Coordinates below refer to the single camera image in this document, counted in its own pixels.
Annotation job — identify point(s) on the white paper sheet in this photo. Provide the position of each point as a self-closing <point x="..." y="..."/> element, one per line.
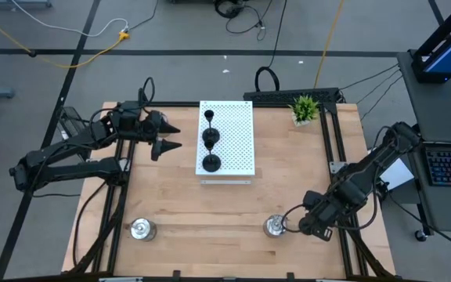
<point x="399" y="176"/>

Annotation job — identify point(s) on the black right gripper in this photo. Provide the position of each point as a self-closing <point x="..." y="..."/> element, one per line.
<point x="319" y="219"/>

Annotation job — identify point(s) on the black backlit keyboard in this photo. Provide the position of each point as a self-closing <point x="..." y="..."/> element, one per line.
<point x="450" y="166"/>

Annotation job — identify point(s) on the white perforated metal shelf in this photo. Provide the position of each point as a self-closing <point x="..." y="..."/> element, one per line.
<point x="237" y="137"/>

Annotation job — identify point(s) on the grey desk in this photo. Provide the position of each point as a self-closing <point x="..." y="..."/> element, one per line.
<point x="437" y="113"/>

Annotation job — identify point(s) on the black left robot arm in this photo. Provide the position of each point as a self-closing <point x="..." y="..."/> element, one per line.
<point x="73" y="170"/>

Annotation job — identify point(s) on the artificial green plant white pot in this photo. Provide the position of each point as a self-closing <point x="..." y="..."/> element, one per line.
<point x="304" y="109"/>

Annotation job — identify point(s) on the black mesh tray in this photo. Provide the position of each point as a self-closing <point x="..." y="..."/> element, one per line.
<point x="71" y="119"/>

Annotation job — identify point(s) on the black aluminium table frame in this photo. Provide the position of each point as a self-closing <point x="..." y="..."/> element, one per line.
<point x="178" y="104"/>

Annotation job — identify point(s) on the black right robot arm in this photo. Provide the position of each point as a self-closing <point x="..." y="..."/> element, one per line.
<point x="366" y="172"/>

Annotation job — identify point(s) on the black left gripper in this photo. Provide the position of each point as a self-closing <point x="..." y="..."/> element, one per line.
<point x="147" y="127"/>

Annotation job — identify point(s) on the black candlestick holder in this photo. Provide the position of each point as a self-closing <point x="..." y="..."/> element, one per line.
<point x="211" y="163"/>
<point x="211" y="136"/>

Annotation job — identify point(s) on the silver tin can candle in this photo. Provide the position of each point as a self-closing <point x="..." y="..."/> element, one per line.
<point x="165" y="117"/>
<point x="274" y="226"/>
<point x="142" y="229"/>

